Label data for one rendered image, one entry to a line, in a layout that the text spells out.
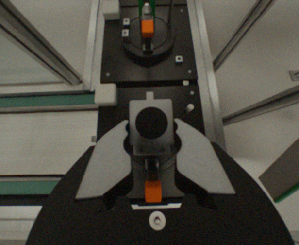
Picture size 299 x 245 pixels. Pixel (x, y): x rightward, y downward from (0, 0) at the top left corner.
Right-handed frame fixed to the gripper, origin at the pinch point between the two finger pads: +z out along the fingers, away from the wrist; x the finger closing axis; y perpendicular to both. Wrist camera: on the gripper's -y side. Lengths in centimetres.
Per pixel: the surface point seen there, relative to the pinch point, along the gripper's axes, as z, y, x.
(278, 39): 42, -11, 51
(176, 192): 2.3, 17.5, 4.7
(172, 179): 3.9, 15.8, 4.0
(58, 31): 47, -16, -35
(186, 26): 29.5, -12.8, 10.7
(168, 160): 5.0, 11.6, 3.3
